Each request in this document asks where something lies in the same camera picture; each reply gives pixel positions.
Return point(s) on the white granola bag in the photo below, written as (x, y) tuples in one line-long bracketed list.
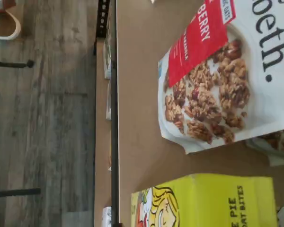
[(274, 151)]

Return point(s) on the white patterned carton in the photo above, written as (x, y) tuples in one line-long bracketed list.
[(107, 217)]

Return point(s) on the green cookie mix box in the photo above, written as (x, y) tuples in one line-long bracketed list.
[(107, 59)]

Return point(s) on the white rimmed round container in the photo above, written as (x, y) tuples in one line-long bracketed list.
[(14, 28)]

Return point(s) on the red label granola bag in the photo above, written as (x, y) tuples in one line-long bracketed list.
[(215, 94)]

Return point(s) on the blue label white box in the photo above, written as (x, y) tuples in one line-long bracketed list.
[(108, 101)]

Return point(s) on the black stand leg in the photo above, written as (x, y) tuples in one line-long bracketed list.
[(14, 192), (11, 64)]

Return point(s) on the black metal shelf rack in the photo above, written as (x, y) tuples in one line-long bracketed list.
[(114, 142)]

